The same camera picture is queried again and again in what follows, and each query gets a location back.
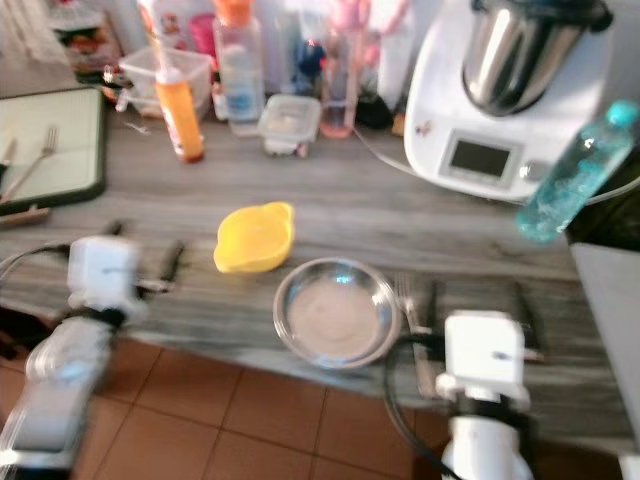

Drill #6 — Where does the steel fork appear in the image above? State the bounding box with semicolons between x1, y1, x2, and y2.
5;125;61;201
393;272;439;401

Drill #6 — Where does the round steel plate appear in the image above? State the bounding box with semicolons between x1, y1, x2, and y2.
272;257;403;370

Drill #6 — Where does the yellow plastic bowl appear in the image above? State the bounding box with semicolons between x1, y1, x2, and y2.
213;201;296;275

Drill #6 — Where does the brown wooden stick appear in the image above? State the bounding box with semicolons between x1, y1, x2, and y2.
0;205;51;229

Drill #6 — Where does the orange sauce squeeze bottle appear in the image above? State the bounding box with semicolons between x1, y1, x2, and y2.
155;55;206;164

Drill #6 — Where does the pale tray with dark rim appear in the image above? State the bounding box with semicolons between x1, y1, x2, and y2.
0;86;107;216

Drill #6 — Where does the blue plastic water bottle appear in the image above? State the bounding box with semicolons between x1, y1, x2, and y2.
517;100;640;243

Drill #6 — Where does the clear plastic tub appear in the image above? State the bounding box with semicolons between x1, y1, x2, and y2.
118;48;213;116

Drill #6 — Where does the small clear lidded container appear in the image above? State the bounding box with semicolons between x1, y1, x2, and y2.
257;94;323;158

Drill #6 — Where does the clear bottle with orange cap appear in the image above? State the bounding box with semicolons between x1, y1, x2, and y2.
213;0;266;138

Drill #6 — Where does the printed food box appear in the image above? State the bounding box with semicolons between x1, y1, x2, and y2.
50;0;121;86

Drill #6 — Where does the small black pouch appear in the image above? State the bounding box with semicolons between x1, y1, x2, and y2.
355;95;396;131

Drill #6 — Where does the white cartoon print carton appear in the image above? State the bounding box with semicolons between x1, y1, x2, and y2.
138;0;216;49

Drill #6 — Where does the white food processor steel bowl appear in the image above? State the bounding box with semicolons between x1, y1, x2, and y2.
403;0;616;201

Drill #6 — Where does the pink drinking bottle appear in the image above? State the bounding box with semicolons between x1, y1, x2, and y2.
318;0;371;141

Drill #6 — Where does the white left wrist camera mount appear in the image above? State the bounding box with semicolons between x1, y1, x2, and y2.
68;236;143;313

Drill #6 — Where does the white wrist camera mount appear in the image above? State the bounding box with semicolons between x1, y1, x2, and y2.
68;236;143;313
438;311;529;401

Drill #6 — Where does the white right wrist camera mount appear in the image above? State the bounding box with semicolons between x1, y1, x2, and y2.
438;311;529;401

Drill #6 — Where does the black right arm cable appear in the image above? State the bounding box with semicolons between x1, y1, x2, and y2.
382;340;451;476

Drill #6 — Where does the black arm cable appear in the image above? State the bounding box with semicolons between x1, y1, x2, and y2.
0;243;81;271
382;340;451;476

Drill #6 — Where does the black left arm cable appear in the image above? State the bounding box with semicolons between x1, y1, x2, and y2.
0;243;81;271

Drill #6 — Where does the white appliance cable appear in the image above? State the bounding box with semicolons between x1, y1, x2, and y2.
350;130;421;179

